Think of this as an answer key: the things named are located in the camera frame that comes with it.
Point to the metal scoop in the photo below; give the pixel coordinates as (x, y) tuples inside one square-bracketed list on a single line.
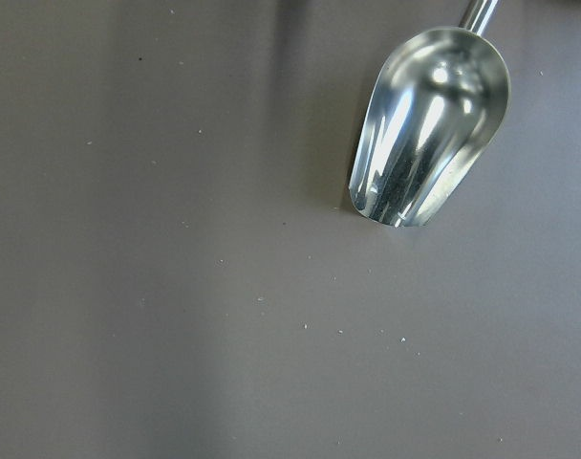
[(438, 101)]

